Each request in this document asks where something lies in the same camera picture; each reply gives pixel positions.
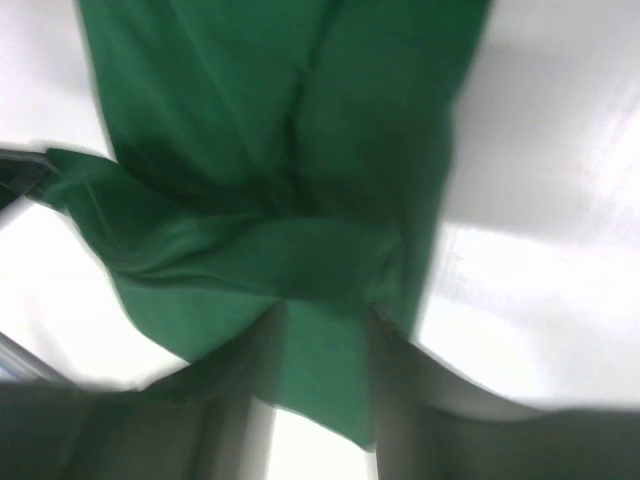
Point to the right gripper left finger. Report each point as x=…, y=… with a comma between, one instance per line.
x=210, y=420

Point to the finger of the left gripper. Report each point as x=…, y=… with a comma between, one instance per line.
x=21, y=172

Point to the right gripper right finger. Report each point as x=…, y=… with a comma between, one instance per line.
x=432, y=423

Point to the green t shirt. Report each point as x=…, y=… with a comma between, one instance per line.
x=271, y=152

